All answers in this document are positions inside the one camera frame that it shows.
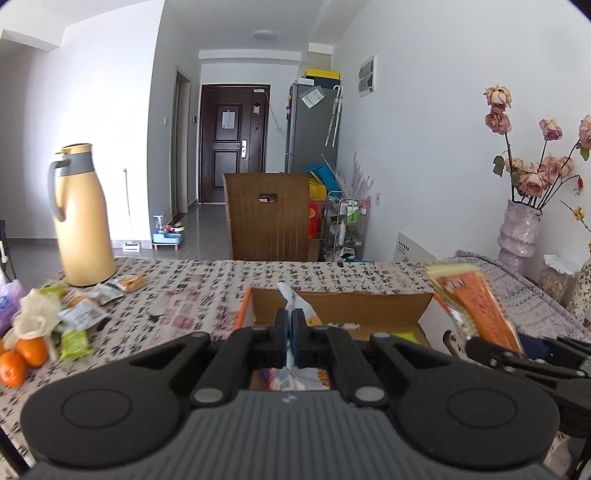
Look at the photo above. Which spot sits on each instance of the white folded umbrella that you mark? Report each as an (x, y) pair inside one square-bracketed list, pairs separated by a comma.
[(334, 115)]

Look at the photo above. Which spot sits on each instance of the round ceiling lamp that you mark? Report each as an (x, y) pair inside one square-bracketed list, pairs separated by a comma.
[(264, 34)]

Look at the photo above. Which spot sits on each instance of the grey refrigerator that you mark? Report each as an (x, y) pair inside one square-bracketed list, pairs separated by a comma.
[(309, 134)]

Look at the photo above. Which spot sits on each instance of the glass jar with nuts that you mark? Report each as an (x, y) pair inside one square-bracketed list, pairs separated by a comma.
[(558, 279)]

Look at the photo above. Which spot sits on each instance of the blue bag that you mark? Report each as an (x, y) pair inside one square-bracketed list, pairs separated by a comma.
[(325, 175)]

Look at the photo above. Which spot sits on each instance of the white paper notice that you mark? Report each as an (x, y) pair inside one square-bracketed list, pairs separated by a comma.
[(313, 98)]

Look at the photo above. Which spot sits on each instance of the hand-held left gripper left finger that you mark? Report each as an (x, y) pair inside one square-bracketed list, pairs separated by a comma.
[(282, 339)]

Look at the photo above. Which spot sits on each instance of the grey quilted cloth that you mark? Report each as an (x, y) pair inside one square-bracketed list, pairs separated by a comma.
[(517, 286)]

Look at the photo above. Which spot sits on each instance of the long orange snack packet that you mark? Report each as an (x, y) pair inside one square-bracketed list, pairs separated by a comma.
[(480, 304)]

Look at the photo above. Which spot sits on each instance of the yellow thermos jug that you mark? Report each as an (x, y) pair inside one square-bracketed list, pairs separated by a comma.
[(85, 221)]

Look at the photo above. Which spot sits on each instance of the small white snack packet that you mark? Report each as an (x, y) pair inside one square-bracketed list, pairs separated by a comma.
[(107, 293)]

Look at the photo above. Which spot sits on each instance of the yellow flower branch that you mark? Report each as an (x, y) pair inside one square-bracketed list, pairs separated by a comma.
[(579, 217)]

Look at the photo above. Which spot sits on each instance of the purple tissue packet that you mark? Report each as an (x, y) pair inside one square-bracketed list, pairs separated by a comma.
[(10, 307)]

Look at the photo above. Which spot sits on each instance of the green snack packet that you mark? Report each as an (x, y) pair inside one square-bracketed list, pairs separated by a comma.
[(76, 345), (51, 291)]

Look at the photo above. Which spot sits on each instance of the blue pet water fountain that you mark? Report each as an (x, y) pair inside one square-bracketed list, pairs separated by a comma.
[(168, 235)]

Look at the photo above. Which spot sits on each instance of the small floral vase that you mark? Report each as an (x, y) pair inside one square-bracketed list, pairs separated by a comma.
[(581, 293)]

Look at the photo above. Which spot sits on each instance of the pale dried grass bundle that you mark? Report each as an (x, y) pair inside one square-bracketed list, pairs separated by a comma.
[(358, 177)]

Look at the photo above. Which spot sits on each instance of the wooden chair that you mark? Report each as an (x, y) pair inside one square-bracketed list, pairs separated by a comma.
[(268, 221)]

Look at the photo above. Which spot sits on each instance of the clear bun packet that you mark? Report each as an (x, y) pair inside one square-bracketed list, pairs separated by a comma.
[(83, 302)]

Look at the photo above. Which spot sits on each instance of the yellow bag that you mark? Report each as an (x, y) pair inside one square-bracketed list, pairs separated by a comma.
[(317, 190)]

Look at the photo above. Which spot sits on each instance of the white flat panel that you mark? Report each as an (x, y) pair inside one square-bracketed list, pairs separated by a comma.
[(413, 249)]

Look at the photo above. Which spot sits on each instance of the beige storage box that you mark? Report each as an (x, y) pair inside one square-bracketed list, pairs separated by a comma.
[(320, 56)]

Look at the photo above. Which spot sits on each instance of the dried pink rose bouquet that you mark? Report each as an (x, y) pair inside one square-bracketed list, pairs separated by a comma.
[(535, 173)]

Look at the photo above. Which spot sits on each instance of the red cardboard box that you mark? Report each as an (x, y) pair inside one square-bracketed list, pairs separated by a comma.
[(360, 309)]

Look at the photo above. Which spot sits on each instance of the dark brown entrance door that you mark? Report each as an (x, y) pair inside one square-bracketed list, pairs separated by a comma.
[(233, 147)]

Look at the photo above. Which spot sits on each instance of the pink ribbed vase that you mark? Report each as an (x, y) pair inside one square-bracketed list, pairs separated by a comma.
[(519, 237)]

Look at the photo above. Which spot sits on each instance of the yellow flat box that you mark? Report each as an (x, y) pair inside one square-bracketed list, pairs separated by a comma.
[(321, 74)]

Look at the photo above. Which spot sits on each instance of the large white snack packet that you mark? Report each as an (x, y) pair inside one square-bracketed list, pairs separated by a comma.
[(83, 316)]

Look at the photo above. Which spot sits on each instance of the small clear crisp packet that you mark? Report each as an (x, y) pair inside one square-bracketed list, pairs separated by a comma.
[(131, 283)]

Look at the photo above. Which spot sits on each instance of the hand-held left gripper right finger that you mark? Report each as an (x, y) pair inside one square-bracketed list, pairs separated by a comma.
[(299, 339)]

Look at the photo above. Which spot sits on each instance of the black folding chair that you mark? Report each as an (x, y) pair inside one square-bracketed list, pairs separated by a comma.
[(4, 249)]

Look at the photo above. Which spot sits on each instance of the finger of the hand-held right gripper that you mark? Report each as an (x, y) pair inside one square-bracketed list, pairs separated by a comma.
[(498, 359), (538, 346)]

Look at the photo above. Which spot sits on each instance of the red gift box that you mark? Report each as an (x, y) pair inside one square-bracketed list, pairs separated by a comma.
[(316, 219)]

